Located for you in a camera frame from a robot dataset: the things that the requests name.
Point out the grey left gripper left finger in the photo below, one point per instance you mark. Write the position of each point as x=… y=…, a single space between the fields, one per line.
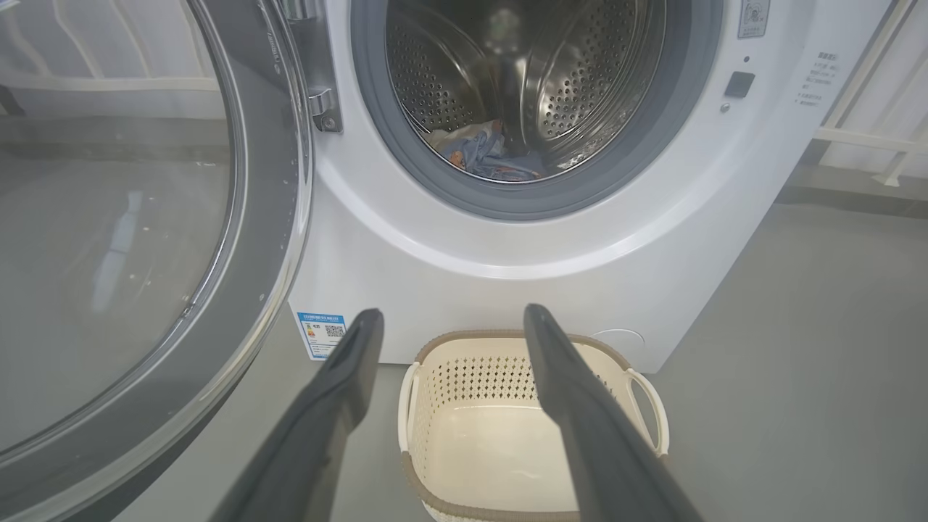
x=312 y=442

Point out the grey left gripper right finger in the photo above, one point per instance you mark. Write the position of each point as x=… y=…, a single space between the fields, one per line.
x=602 y=449

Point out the black round glass washer door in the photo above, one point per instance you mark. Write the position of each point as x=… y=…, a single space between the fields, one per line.
x=239 y=348

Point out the blue cartoon print garment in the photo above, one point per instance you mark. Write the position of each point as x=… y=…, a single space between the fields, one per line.
x=482 y=156

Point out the blue garment with cream lining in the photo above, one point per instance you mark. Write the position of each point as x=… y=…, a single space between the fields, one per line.
x=442 y=138

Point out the cream perforated laundry basket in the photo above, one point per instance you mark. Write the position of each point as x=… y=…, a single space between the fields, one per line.
x=493 y=449

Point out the white front-load washing machine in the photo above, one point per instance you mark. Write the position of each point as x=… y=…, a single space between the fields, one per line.
x=652 y=239

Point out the silver door hinge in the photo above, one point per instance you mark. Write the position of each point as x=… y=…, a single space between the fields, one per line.
x=322 y=109

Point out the grey rubber door gasket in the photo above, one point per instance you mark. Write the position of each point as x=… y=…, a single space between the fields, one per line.
x=692 y=87

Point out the black door lock slot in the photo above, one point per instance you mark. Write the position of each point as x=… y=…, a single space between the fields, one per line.
x=739 y=85

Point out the blue energy label sticker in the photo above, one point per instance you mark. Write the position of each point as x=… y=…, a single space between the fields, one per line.
x=322 y=337

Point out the round white filter cover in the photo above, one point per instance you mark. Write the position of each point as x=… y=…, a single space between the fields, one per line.
x=623 y=337

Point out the perforated steel washer drum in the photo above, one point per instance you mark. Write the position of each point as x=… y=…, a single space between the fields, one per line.
x=580 y=72

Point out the white metal railing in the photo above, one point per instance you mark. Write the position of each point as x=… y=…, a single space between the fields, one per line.
x=863 y=138

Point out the printed text warning label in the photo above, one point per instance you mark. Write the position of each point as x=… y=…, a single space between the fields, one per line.
x=819 y=80

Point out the small grey info sticker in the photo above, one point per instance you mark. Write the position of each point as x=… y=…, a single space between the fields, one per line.
x=754 y=18

